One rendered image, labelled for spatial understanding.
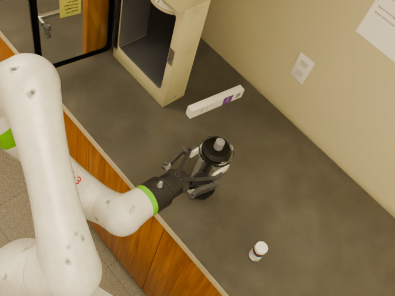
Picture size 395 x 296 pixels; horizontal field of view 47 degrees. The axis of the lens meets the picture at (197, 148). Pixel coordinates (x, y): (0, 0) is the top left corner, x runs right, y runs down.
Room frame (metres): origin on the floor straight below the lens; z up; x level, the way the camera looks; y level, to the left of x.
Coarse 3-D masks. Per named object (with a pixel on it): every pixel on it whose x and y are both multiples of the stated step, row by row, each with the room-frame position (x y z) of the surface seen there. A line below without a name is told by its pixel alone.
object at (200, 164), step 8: (208, 136) 0.85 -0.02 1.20; (216, 136) 0.86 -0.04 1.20; (200, 144) 0.81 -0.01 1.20; (200, 152) 0.79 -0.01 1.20; (232, 152) 0.83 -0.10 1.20; (200, 160) 0.78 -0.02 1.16; (208, 160) 0.77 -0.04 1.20; (200, 168) 0.78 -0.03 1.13; (208, 168) 0.77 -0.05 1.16; (216, 168) 0.77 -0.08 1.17; (192, 176) 0.79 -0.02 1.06; (200, 176) 0.77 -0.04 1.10; (208, 176) 0.77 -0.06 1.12; (208, 192) 0.78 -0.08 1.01
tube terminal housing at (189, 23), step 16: (192, 0) 1.12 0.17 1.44; (208, 0) 1.19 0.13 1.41; (176, 16) 1.12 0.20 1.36; (192, 16) 1.14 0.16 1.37; (176, 32) 1.11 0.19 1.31; (192, 32) 1.16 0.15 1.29; (176, 48) 1.11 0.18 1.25; (192, 48) 1.18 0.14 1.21; (128, 64) 1.22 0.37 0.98; (176, 64) 1.12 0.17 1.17; (192, 64) 1.20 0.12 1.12; (144, 80) 1.17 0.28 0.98; (176, 80) 1.14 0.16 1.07; (160, 96) 1.12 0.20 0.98; (176, 96) 1.16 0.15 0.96
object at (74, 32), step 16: (48, 0) 1.06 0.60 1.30; (64, 0) 1.10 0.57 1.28; (80, 0) 1.14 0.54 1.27; (96, 0) 1.19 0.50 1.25; (48, 16) 1.05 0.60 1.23; (64, 16) 1.10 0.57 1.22; (80, 16) 1.14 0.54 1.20; (96, 16) 1.19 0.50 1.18; (32, 32) 1.01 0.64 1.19; (64, 32) 1.10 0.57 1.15; (80, 32) 1.14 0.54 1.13; (96, 32) 1.20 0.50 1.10; (48, 48) 1.05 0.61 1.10; (64, 48) 1.09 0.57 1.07; (80, 48) 1.14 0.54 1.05; (96, 48) 1.20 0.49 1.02
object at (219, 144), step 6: (210, 138) 0.84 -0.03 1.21; (216, 138) 0.85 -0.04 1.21; (204, 144) 0.81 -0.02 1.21; (210, 144) 0.82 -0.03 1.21; (216, 144) 0.81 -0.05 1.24; (222, 144) 0.81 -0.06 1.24; (228, 144) 0.84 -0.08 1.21; (204, 150) 0.79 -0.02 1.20; (210, 150) 0.79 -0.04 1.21; (216, 150) 0.80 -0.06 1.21; (222, 150) 0.81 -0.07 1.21; (228, 150) 0.82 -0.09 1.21; (210, 156) 0.78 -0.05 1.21; (216, 156) 0.78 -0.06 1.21; (222, 156) 0.79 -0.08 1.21; (228, 156) 0.80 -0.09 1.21
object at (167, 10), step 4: (152, 0) 1.20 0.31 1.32; (156, 0) 1.20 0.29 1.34; (160, 0) 1.19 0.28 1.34; (156, 4) 1.19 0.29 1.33; (160, 4) 1.19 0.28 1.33; (164, 4) 1.19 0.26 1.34; (160, 8) 1.18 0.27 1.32; (164, 8) 1.18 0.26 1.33; (168, 8) 1.18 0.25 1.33; (168, 12) 1.18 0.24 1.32; (172, 12) 1.18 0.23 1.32
